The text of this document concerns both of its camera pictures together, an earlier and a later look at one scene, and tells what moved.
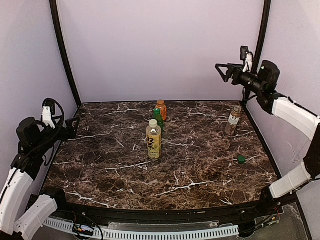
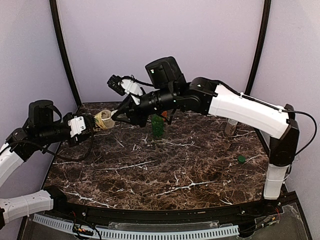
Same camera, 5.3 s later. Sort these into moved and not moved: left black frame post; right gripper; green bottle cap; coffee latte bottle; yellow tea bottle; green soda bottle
Moved: yellow tea bottle; right gripper
Not moved: coffee latte bottle; green bottle cap; left black frame post; green soda bottle
